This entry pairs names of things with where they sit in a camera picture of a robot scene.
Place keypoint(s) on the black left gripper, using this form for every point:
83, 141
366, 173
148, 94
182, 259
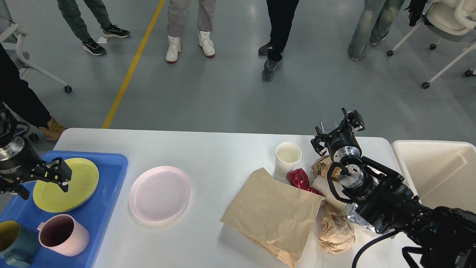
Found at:
20, 162

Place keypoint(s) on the tipped white paper cup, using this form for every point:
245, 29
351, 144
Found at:
322, 186

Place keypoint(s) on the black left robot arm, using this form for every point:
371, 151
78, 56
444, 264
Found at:
8, 126

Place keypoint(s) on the crumpled brown paper ball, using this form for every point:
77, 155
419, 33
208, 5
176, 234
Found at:
337, 235

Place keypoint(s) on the crumpled brown paper upper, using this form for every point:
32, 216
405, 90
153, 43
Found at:
321, 167

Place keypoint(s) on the red foil wrapper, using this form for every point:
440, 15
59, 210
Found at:
299, 179

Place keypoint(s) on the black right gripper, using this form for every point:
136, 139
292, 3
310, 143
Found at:
341, 145

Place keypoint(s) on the blue plastic tray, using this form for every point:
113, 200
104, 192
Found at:
94, 214

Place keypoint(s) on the person in black trousers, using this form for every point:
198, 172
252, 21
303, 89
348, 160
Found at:
281, 14

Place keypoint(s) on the brown paper bag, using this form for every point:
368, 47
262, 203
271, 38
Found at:
274, 215

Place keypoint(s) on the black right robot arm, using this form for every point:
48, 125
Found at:
445, 237

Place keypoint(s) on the yellow plate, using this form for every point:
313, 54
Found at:
81, 187

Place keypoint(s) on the silver foil wrapper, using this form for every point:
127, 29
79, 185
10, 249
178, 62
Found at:
354, 217

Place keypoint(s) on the white rolling chair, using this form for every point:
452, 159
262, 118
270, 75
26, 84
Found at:
450, 20

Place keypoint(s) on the white plastic bin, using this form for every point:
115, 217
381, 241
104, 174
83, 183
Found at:
443, 173

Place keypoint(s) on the person with tan boots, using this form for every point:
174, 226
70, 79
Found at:
16, 94

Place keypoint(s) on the teal mug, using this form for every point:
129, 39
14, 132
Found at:
18, 244

